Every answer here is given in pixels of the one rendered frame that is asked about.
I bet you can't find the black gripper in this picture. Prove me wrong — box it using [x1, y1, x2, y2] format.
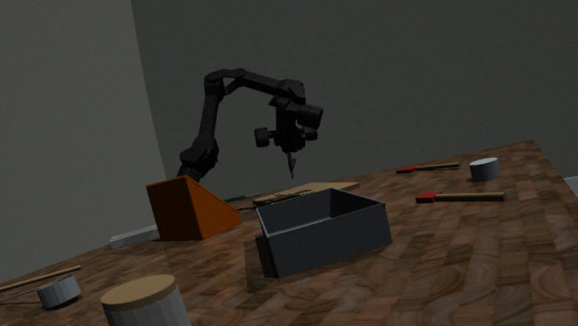
[254, 119, 318, 148]

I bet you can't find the dark grey cylinder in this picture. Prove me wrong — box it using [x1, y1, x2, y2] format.
[469, 158, 500, 181]

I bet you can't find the grey saucepan with long handle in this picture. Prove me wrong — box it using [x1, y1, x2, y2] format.
[0, 274, 81, 309]

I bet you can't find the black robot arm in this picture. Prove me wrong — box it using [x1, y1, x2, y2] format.
[176, 68, 323, 183]

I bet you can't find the grey cylindrical canister with tan lid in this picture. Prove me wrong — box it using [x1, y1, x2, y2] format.
[100, 274, 192, 326]

